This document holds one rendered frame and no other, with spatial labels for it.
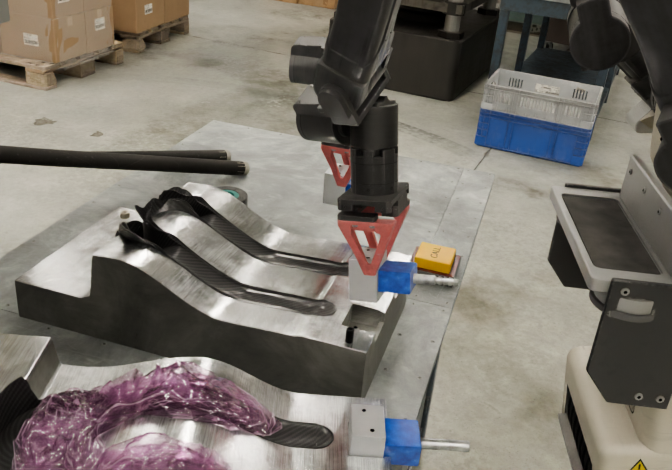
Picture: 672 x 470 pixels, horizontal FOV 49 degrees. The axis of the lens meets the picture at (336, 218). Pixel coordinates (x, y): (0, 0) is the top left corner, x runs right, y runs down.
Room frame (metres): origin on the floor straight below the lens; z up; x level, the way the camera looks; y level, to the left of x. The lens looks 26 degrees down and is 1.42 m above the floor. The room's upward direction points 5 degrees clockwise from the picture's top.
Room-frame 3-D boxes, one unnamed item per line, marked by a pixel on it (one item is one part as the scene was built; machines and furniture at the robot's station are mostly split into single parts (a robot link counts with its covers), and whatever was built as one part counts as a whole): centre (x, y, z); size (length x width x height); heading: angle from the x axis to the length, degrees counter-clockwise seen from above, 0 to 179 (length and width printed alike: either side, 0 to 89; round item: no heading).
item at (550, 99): (4.04, -1.08, 0.28); 0.61 x 0.41 x 0.15; 68
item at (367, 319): (0.80, -0.05, 0.87); 0.05 x 0.05 x 0.04; 75
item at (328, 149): (1.10, -0.01, 0.99); 0.07 x 0.07 x 0.09; 75
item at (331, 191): (1.10, -0.04, 0.93); 0.13 x 0.05 x 0.05; 74
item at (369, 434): (0.62, -0.10, 0.86); 0.13 x 0.05 x 0.05; 92
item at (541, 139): (4.05, -1.08, 0.11); 0.61 x 0.41 x 0.22; 68
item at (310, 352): (0.91, 0.16, 0.87); 0.50 x 0.26 x 0.14; 75
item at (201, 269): (0.90, 0.14, 0.92); 0.35 x 0.16 x 0.09; 75
